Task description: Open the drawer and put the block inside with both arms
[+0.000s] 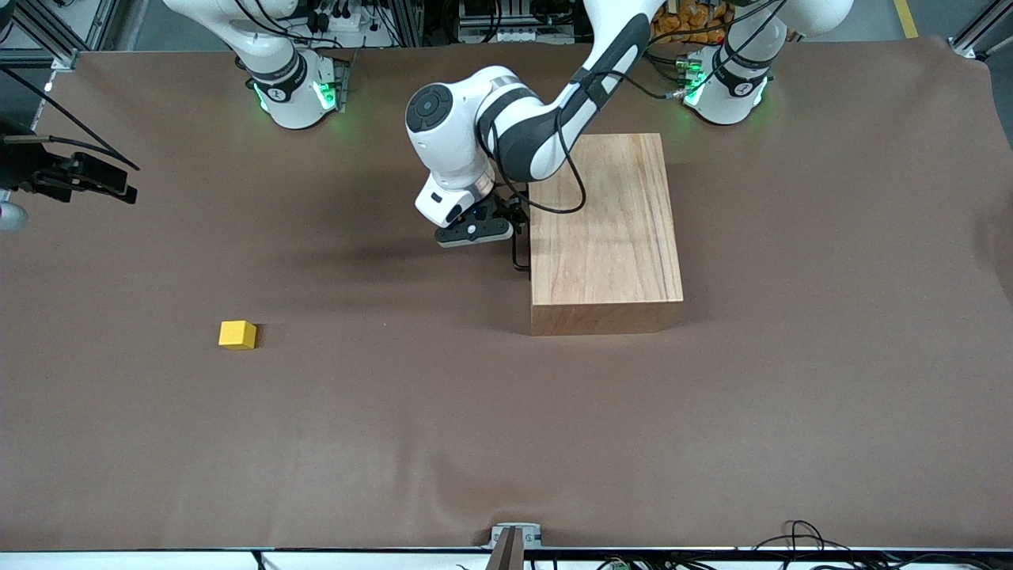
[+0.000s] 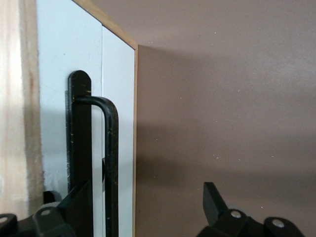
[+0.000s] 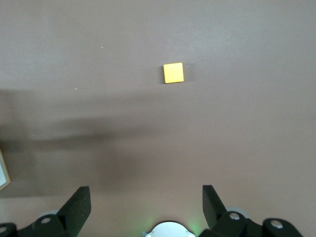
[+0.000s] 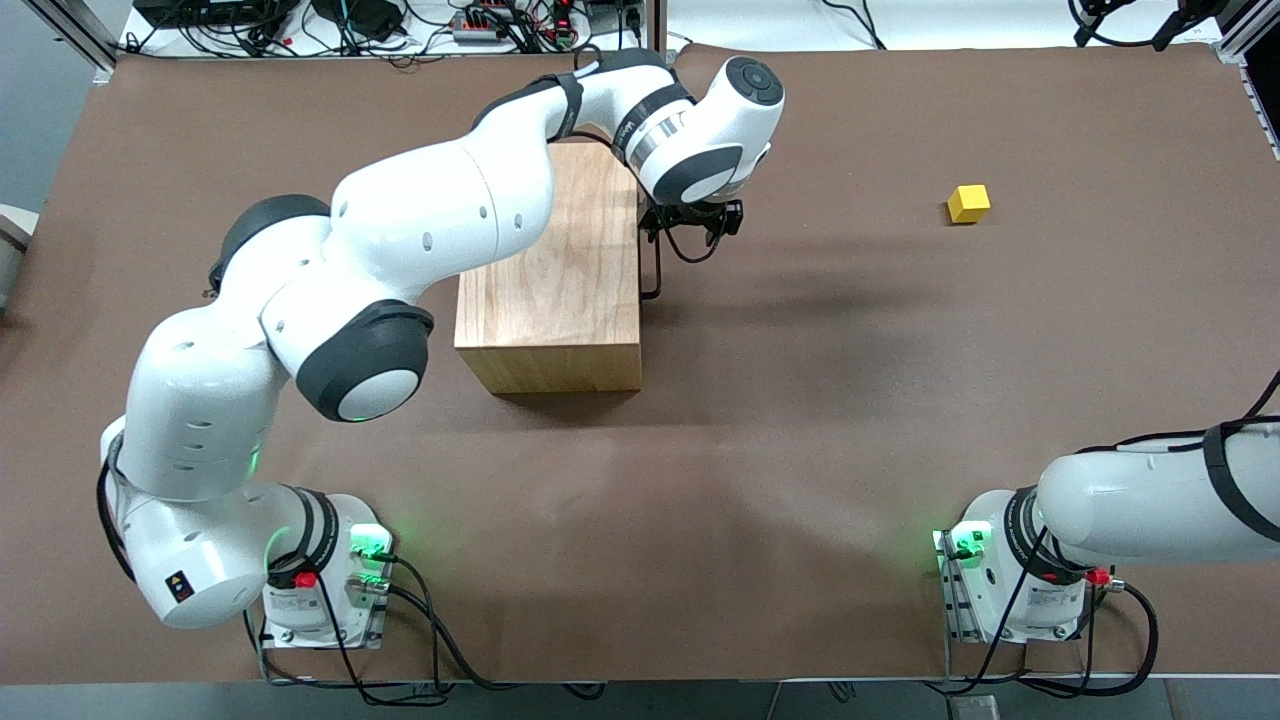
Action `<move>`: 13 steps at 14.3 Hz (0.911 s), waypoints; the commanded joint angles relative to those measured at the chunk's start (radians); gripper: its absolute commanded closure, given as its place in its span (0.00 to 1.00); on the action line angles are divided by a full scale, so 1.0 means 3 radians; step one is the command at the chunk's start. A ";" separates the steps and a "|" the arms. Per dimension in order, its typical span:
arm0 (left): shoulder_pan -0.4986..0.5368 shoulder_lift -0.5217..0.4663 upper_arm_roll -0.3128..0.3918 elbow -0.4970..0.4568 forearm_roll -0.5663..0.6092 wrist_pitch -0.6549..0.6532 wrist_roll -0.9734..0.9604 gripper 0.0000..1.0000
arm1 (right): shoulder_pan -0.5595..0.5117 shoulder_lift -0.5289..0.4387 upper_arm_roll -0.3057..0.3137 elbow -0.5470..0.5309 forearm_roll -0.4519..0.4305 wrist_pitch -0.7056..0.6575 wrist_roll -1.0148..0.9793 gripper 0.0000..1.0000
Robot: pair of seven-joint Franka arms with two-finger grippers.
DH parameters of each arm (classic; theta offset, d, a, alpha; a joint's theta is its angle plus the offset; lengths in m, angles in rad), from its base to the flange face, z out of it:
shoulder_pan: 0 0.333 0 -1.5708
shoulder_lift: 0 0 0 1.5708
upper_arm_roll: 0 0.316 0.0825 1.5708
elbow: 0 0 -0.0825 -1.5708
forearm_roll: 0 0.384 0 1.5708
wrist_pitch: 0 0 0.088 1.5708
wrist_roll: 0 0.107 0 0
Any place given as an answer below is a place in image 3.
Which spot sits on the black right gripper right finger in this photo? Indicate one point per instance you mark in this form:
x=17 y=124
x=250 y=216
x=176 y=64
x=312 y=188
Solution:
x=213 y=212

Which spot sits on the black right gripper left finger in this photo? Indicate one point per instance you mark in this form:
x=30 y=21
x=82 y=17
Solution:
x=74 y=209

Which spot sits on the wooden drawer with white front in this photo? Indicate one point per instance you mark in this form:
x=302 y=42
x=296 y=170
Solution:
x=2 y=172

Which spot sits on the yellow cube block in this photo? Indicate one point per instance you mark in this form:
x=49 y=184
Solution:
x=173 y=72

